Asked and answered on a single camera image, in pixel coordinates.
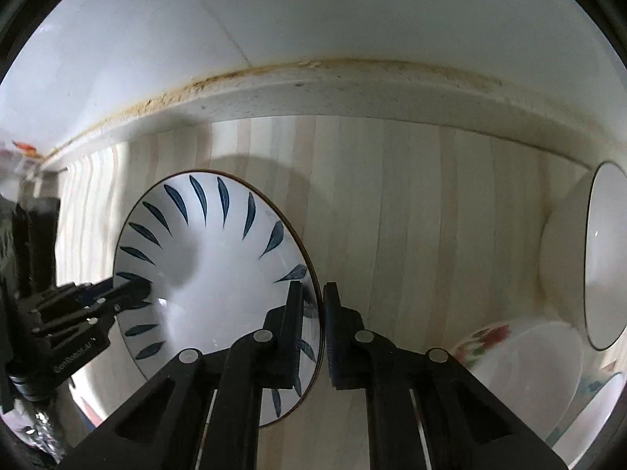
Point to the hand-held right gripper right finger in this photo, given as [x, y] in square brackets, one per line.
[332, 323]

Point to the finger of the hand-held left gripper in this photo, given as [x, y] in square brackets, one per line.
[73, 293]
[132, 290]

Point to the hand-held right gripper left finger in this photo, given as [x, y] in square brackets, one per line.
[293, 320]

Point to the white bowl blue leaf pattern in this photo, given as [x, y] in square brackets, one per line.
[215, 254]

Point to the red orange packet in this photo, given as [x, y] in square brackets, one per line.
[25, 148]

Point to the white bowl red floral print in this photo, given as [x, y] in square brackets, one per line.
[529, 367]

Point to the white bowl pastel floral print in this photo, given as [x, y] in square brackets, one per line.
[595, 421]

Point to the white bowl dark rim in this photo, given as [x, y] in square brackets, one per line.
[605, 254]

